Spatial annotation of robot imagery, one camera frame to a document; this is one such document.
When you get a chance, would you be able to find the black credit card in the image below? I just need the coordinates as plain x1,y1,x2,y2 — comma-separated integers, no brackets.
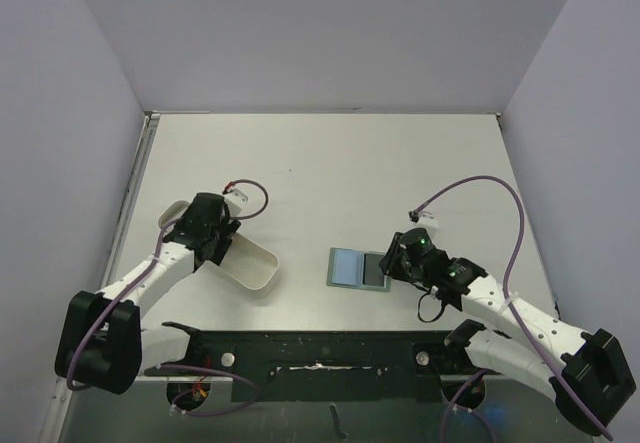
362,253,386,290

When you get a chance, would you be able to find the green card holder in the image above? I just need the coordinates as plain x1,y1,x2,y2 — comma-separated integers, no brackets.
327,247,390,292

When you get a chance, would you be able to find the blue credit card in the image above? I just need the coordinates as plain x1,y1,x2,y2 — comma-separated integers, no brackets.
332,249,361,287

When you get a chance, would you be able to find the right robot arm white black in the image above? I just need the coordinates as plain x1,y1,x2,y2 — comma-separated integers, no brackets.
380,227,636,436

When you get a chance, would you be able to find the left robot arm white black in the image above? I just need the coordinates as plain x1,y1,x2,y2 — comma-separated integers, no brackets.
54,189,248,394

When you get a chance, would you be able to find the white oblong tray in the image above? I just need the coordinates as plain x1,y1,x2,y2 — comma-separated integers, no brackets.
158,200,279,299

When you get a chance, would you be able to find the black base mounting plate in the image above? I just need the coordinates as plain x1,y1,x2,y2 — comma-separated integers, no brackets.
146,330,477,403

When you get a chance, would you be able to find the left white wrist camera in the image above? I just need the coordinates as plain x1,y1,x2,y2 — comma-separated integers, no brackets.
223,188,249,217

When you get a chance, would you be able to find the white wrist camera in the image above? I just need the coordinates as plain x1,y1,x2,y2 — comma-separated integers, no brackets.
223,188,249,217
409,209,440,232

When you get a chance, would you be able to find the black looped wire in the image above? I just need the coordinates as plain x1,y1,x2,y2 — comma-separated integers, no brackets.
417,290,449,323

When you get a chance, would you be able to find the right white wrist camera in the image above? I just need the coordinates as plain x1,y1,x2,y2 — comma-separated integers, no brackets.
409,209,440,232

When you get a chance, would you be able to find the aluminium left side rail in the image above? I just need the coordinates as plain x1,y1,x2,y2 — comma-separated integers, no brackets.
97,112,161,292

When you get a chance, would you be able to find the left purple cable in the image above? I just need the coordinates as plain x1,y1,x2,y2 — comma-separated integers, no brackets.
64,178,271,419

